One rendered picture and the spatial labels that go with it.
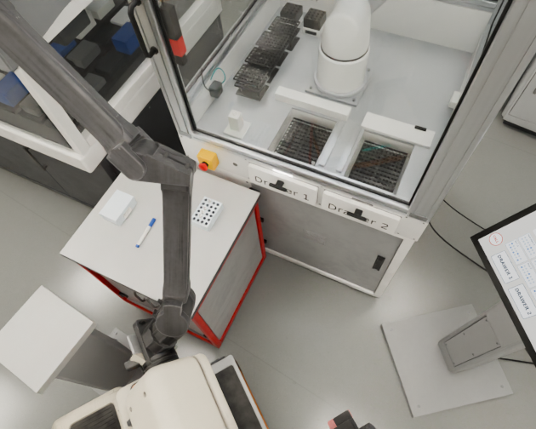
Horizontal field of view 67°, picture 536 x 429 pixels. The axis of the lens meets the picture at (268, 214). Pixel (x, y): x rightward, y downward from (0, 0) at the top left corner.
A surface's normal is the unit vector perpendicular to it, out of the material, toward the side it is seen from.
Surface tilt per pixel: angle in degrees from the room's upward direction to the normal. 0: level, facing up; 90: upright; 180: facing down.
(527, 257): 50
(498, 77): 90
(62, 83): 57
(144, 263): 0
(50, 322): 0
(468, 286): 0
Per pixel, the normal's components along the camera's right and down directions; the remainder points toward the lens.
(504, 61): -0.43, 0.80
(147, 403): -0.69, 0.00
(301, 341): -0.06, -0.48
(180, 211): 0.04, 0.51
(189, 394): 0.55, -0.65
